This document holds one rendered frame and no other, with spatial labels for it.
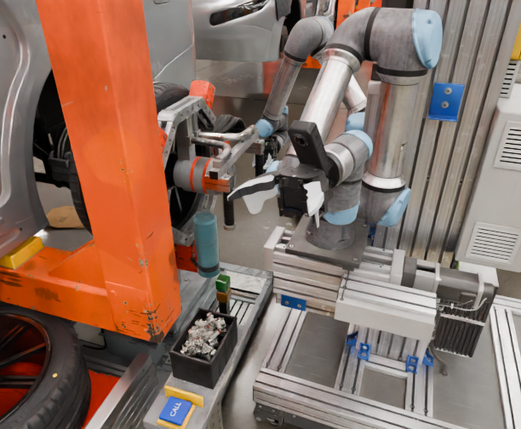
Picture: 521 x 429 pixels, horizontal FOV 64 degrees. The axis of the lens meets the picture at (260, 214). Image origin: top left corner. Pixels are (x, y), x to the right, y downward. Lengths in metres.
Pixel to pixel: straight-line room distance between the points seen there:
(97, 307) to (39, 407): 0.31
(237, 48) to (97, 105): 3.14
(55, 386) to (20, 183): 0.64
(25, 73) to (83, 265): 0.62
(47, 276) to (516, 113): 1.44
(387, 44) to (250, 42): 3.15
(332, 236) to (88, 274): 0.75
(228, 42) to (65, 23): 3.13
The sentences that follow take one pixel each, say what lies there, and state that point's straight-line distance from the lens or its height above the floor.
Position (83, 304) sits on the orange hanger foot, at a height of 0.62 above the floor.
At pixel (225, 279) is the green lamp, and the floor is 0.66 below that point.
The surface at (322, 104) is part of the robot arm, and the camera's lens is 0.99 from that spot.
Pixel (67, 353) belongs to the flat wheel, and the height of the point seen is 0.50.
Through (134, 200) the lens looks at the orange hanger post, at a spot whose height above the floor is 1.04.
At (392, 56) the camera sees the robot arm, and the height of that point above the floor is 1.37.
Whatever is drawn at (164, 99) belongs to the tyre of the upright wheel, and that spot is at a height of 1.14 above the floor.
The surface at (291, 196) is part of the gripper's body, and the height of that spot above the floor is 1.21.
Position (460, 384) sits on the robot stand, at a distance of 1.83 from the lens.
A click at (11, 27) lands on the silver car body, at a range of 1.56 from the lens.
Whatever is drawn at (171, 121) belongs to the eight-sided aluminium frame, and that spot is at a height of 1.10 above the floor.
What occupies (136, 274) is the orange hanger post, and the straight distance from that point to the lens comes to 1.25.
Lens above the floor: 1.54
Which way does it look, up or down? 31 degrees down
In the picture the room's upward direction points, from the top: straight up
